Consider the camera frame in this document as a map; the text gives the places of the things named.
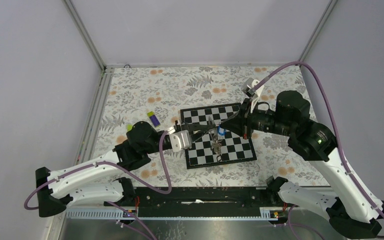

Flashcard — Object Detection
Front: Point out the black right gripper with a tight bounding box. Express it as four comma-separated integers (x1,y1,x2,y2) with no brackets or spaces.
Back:
220,96,295,139

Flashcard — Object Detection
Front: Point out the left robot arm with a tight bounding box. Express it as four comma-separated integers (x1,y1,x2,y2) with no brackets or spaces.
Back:
33,121,217,218

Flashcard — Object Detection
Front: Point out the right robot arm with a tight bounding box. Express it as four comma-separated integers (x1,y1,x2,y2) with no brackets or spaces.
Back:
220,90,384,240

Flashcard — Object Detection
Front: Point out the black white chessboard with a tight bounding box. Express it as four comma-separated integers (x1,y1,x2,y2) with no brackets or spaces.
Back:
180,103,257,169

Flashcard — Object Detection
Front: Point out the purple green toy brick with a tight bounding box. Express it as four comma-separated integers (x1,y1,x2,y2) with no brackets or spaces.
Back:
147,111,161,127

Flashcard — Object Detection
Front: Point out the floral table cloth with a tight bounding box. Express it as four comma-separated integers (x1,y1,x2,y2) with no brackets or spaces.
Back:
92,66,328,187

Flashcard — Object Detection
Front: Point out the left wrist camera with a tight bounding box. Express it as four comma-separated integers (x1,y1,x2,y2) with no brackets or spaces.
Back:
167,127,193,152

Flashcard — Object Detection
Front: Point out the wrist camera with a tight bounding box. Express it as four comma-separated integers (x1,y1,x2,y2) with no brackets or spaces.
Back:
241,77,262,114
167,127,193,152

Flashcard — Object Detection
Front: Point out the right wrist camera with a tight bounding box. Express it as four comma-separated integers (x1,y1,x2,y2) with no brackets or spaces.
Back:
241,77,262,114

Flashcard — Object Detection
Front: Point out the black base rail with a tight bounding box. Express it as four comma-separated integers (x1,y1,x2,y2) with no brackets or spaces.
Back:
104,186,299,220

